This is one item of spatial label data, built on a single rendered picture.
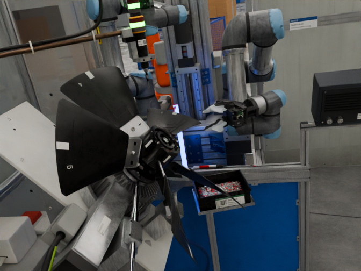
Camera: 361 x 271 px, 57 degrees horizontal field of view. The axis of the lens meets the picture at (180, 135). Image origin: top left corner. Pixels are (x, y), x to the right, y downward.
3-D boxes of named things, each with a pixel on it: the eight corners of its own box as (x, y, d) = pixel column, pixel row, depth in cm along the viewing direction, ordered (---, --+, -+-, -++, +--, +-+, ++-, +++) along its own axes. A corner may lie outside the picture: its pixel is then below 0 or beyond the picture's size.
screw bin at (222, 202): (199, 213, 133) (197, 199, 131) (193, 191, 149) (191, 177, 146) (252, 204, 134) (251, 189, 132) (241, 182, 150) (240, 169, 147)
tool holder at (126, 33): (130, 65, 97) (123, 30, 94) (123, 62, 103) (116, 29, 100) (158, 58, 101) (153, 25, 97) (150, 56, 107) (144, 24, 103)
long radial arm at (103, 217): (93, 201, 104) (115, 179, 99) (112, 215, 105) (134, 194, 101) (45, 273, 78) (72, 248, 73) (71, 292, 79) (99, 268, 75)
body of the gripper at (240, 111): (233, 111, 120) (260, 102, 124) (219, 104, 126) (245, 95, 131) (233, 129, 123) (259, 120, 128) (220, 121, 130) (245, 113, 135)
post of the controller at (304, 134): (301, 165, 146) (301, 124, 139) (300, 162, 149) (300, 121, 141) (308, 165, 146) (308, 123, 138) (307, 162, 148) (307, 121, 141)
